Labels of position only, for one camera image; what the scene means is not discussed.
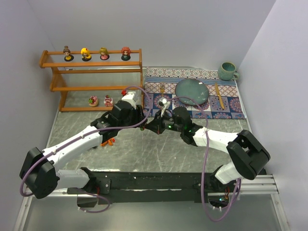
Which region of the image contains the strawberry cake slice toy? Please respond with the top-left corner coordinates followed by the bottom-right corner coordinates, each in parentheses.
top-left (103, 95), bottom-right (114, 107)

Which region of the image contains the pink bear strawberry toy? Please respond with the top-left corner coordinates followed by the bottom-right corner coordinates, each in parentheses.
top-left (89, 96), bottom-right (99, 107)

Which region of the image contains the red hair doll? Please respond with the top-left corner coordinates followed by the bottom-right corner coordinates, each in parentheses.
top-left (121, 47), bottom-right (131, 61)

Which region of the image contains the blonde hair pink doll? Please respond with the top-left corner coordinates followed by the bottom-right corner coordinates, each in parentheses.
top-left (99, 47), bottom-right (110, 61)

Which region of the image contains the yellow hair doll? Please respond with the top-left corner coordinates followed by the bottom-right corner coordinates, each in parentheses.
top-left (80, 48), bottom-right (91, 62)

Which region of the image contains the brown bun hair doll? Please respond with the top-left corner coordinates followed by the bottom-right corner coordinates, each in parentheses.
top-left (63, 46), bottom-right (74, 62)

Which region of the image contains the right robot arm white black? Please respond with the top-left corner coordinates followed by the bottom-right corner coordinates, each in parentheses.
top-left (144, 106), bottom-right (270, 185)

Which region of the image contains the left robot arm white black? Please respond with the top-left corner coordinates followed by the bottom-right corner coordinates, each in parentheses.
top-left (19, 100), bottom-right (148, 199)

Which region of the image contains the orange wooden two-tier shelf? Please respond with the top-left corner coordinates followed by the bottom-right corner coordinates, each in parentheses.
top-left (39, 49), bottom-right (144, 112)

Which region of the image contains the golden fork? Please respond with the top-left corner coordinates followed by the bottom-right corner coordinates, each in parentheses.
top-left (160, 83), bottom-right (165, 94)

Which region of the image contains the orange fox toy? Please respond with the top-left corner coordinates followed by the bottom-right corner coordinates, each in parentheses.
top-left (101, 138), bottom-right (115, 147)

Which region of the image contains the teal ceramic plate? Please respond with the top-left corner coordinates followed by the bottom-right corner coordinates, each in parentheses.
top-left (175, 79), bottom-right (209, 106)

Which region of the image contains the golden knife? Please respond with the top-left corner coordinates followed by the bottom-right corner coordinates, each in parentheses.
top-left (215, 83), bottom-right (225, 110)

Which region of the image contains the patterned blue pink placemat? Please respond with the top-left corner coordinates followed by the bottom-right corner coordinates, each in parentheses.
top-left (143, 67), bottom-right (245, 119)

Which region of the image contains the teal ceramic mug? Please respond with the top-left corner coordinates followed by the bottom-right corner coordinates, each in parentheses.
top-left (218, 62), bottom-right (239, 81)

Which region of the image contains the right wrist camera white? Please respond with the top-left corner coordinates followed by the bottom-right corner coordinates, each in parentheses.
top-left (158, 97), bottom-right (170, 117)

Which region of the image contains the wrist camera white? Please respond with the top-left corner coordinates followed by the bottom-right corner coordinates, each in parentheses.
top-left (158, 97), bottom-right (170, 117)
top-left (121, 90), bottom-right (138, 109)

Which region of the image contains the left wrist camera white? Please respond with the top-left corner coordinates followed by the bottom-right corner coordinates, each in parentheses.
top-left (121, 90), bottom-right (138, 109)

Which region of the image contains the black mounting base rail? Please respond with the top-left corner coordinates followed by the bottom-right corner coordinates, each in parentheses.
top-left (57, 167), bottom-right (229, 208)

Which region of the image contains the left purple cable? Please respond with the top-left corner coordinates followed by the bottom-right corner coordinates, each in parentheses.
top-left (19, 86), bottom-right (152, 214)

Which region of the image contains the purple cable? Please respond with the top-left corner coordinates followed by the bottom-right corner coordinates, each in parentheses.
top-left (19, 86), bottom-right (152, 214)
top-left (168, 96), bottom-right (242, 222)

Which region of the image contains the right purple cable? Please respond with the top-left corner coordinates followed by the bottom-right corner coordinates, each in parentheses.
top-left (168, 96), bottom-right (242, 222)

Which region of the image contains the aluminium frame rail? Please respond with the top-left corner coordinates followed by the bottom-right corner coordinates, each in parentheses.
top-left (14, 175), bottom-right (291, 231)

